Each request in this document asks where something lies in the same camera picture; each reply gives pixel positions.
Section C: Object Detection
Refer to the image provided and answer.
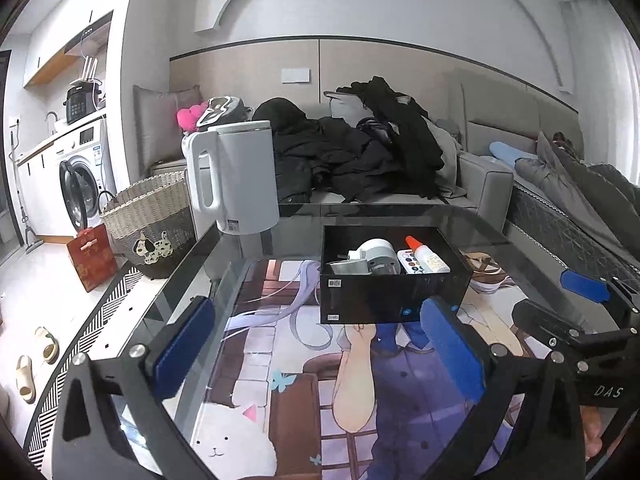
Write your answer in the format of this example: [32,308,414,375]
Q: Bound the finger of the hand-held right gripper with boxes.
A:
[511,300,640,365]
[560,269,640,313]

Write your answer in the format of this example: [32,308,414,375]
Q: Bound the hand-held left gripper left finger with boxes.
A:
[42,296,217,480]

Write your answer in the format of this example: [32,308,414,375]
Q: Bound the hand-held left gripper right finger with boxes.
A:
[420,296,587,480]

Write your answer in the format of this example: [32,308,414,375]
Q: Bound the black cardboard box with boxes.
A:
[319,225,475,325]

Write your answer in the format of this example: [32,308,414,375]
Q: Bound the white glue bottle orange tip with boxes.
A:
[405,235,450,275]

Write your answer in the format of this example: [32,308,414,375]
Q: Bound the clear jar with silver cap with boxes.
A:
[356,238,401,277]

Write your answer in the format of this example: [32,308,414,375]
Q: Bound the white round container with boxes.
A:
[327,255,368,277]

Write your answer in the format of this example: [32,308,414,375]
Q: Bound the person's right hand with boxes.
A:
[580,402,613,462]

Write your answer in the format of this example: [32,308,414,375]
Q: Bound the grey quilted sofa cover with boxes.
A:
[504,184,640,292]

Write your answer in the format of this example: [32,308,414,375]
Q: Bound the white case with coloured dots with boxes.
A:
[397,250,427,276]

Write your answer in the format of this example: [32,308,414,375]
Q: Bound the grey padded jacket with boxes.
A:
[514,131,640,263]

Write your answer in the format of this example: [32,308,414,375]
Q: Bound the printed cartoon table mat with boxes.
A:
[165,251,578,480]

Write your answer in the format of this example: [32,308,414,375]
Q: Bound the wicker basket with dog patch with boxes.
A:
[100,171,197,280]

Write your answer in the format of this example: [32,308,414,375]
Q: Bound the red gift bag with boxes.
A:
[66,223,117,294]

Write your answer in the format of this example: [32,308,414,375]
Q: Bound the beige slipper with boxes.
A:
[14,354,37,404]
[33,326,60,364]

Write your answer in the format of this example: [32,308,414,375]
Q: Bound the grey sofa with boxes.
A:
[150,90,517,233]

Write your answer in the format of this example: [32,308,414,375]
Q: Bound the blue pillow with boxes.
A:
[488,141,539,169]

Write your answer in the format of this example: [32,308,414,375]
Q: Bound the white electric kettle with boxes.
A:
[181,120,280,235]

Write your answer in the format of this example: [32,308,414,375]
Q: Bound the white washing machine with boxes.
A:
[51,115,119,239]

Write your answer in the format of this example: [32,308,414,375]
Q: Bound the mop with stand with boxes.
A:
[8,119,44,255]

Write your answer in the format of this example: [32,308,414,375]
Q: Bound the pile of black clothes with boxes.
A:
[251,76,447,204]

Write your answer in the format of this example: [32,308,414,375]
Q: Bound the grey cushion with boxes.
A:
[132,85,204,177]

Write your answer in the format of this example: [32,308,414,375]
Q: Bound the pink plush toy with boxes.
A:
[175,101,210,134]

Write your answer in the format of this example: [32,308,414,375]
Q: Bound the black kitchen appliance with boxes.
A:
[65,85,104,124]

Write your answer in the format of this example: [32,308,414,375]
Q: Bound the white router with antennas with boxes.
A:
[70,56,102,87]

